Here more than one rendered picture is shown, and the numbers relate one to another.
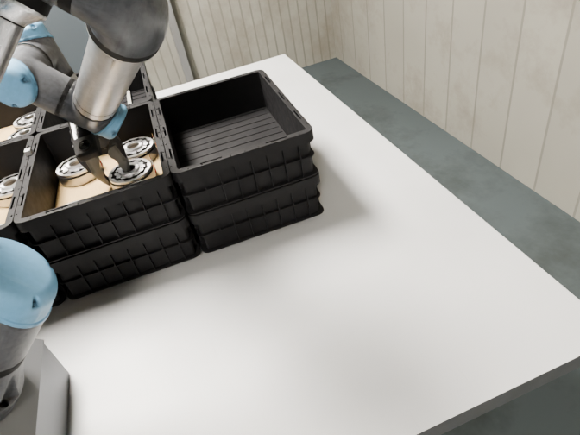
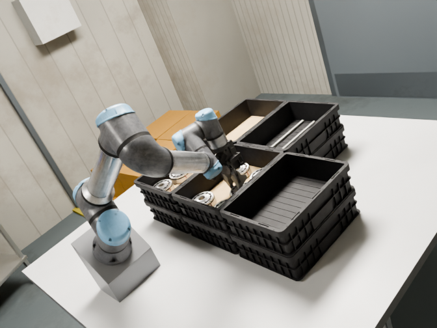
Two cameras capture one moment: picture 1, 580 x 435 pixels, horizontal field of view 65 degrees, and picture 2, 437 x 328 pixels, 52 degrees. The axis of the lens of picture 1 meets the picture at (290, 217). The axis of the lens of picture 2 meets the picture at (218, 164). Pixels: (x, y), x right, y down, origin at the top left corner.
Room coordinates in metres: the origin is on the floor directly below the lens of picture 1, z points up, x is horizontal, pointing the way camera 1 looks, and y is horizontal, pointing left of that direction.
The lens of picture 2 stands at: (0.33, -1.07, 1.80)
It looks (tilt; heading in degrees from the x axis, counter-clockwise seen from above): 27 degrees down; 68
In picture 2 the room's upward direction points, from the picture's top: 22 degrees counter-clockwise
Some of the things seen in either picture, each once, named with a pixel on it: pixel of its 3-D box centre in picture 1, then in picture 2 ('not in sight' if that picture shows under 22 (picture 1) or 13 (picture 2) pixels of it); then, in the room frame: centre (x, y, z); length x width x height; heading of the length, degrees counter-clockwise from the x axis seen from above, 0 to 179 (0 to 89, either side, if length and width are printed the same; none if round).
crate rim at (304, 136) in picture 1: (225, 117); (284, 189); (0.99, 0.10, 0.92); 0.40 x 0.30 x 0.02; 11
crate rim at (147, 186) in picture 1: (96, 156); (227, 175); (0.93, 0.39, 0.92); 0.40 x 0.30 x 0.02; 11
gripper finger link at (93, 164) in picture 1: (97, 166); (232, 179); (0.95, 0.41, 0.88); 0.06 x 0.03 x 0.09; 11
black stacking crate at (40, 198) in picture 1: (105, 174); (231, 185); (0.93, 0.39, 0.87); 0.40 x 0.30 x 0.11; 11
